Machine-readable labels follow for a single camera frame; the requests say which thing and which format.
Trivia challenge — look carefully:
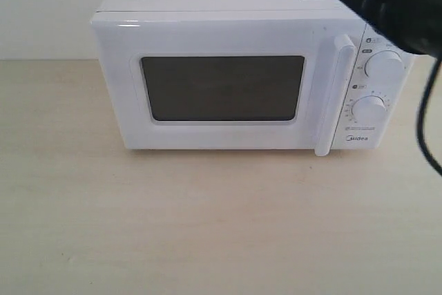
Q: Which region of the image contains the white microwave door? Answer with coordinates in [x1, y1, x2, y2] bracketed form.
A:
[91, 12, 365, 155]

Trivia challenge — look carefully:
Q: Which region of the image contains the white upper microwave knob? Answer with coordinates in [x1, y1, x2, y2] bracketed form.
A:
[365, 50, 405, 82]

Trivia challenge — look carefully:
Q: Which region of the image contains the white microwave knob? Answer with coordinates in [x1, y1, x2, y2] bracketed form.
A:
[352, 95, 387, 124]
[365, 50, 405, 82]

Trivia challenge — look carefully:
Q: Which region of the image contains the white lower microwave knob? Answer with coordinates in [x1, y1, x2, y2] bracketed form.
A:
[352, 95, 387, 124]

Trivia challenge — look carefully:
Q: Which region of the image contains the white microwave oven body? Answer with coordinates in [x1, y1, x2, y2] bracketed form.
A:
[95, 0, 414, 150]

